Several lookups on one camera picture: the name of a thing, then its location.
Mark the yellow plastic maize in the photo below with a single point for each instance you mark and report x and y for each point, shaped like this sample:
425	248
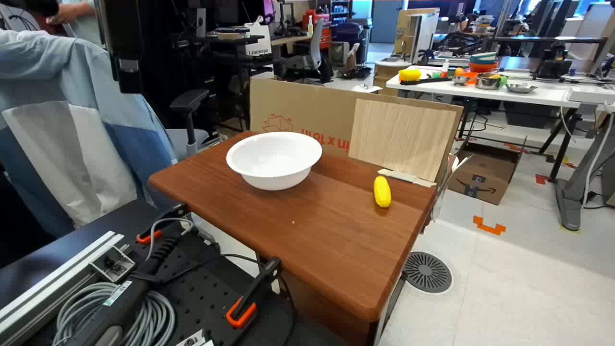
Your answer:
383	190

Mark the small grey bowl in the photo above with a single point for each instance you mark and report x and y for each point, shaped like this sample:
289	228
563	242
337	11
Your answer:
519	86

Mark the round metal floor drain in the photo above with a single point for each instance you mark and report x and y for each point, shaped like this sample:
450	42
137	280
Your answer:
427	271

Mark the light wooden panel board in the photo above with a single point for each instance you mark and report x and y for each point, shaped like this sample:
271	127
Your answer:
404	134

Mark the person in light shirt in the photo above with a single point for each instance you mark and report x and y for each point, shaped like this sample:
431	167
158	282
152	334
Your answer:
70	127

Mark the white long desk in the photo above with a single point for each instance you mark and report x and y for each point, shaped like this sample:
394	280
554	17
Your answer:
512	94

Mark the orange toy items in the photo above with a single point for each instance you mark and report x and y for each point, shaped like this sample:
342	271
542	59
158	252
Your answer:
467	77

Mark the flattened cardboard box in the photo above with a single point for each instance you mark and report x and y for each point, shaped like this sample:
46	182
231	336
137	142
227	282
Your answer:
485	173

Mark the black background office chair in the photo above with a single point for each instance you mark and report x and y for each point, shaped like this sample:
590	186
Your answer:
308	57

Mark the black perforated base board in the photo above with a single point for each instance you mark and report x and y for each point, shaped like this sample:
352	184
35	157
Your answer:
193	288

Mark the aluminium rail profile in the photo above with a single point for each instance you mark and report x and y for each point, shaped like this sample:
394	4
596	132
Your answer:
58	275

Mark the black orange bar clamp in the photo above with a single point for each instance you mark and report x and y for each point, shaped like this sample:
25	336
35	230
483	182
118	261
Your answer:
160	230
246	303

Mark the large brown cardboard box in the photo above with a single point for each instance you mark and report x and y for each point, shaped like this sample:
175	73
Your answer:
300	107

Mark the grey desk leg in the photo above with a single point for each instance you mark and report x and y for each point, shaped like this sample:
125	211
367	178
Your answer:
579	184

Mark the white plastic bowl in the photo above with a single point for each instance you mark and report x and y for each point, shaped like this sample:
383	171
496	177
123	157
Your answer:
273	157

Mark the upright cardboard box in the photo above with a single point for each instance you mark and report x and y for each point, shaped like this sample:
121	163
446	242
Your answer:
415	30

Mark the yellow toy on desk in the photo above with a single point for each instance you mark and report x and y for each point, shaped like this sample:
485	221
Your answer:
410	75

